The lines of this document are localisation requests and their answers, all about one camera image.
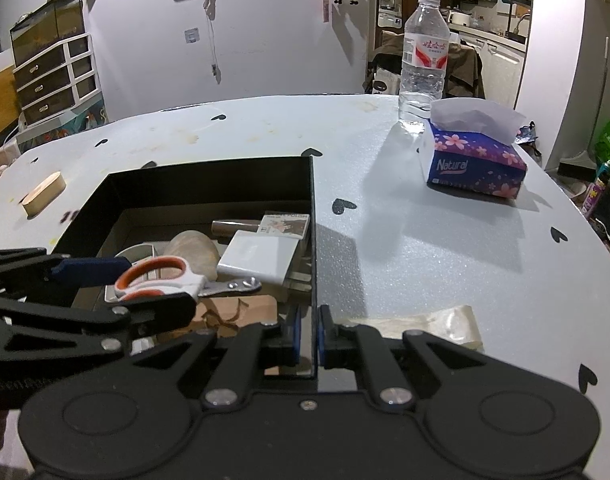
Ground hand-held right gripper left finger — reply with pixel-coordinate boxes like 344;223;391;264
100;305;302;409

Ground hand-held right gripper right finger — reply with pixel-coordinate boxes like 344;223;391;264
319;305;516;409

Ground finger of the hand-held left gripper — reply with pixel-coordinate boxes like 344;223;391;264
0;292;198;362
0;247;133;295

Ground orange and white scissors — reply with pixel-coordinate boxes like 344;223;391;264
114;256;263;303

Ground engraved wooden block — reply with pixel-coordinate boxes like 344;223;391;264
190;294;278;333

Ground small printed box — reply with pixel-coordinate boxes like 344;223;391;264
259;211;312;239

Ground black storage box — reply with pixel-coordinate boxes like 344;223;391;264
52;156;318;378

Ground white power adapter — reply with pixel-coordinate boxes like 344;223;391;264
216;230;300;286

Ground oval wooden box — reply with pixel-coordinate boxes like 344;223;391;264
20;171;67;217

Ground clear plastic bag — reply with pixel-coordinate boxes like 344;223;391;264
342;304;486;353

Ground brown tube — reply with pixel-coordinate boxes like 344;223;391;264
211;218;263;238

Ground white drawer unit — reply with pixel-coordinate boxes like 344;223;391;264
12;32;102;126

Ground purple floral tissue pack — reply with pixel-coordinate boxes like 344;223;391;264
417;98;529;200

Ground glass fish tank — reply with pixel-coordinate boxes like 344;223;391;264
10;0;86;67

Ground clear plastic water bottle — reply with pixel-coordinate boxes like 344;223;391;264
398;0;452;128

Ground chair with dark jacket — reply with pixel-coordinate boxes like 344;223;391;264
367;30;486;100

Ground spray can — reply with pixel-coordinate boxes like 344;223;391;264
582;160;610;218

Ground hanging cord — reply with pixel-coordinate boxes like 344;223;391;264
204;0;222;83

